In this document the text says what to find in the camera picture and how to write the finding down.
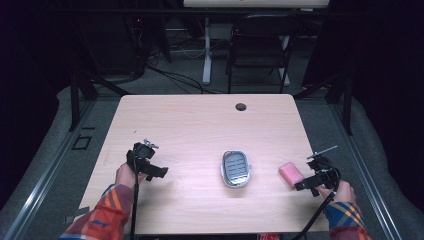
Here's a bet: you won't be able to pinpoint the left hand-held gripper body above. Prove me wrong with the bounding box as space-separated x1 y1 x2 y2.
126 138 160 176

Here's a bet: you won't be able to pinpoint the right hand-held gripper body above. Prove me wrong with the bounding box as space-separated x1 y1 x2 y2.
306 145 342 190

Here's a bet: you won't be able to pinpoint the pink soap bar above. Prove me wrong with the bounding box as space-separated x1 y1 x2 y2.
278 161 306 188

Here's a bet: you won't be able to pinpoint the person's left hand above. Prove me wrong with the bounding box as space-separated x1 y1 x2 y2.
114 162 148 190

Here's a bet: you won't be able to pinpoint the person's right hand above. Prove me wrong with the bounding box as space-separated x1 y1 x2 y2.
315 179 357 205

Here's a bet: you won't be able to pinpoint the grey soap dish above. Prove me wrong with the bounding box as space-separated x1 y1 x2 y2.
220 150 253 189

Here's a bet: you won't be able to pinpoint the black metal stand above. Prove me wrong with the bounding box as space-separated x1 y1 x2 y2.
67 64 132 133
293 64 355 137

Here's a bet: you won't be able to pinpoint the white desk leg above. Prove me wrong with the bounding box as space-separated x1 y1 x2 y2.
201 16 215 86

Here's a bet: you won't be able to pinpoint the black folding chair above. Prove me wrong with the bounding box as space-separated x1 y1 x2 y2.
225 13 304 95

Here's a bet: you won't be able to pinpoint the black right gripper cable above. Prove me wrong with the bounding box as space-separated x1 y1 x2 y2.
290 190 338 240

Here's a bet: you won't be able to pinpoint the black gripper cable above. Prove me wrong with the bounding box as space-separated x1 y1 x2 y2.
129 156 140 240
290 190 338 240

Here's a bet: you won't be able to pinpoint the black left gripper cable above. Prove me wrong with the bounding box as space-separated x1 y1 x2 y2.
129 156 140 240

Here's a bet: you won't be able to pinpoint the metal floor rail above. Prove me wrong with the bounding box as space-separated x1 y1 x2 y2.
328 101 403 240
2 99 98 240

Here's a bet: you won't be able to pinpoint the black floor cables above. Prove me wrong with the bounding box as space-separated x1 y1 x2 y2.
143 43 228 95

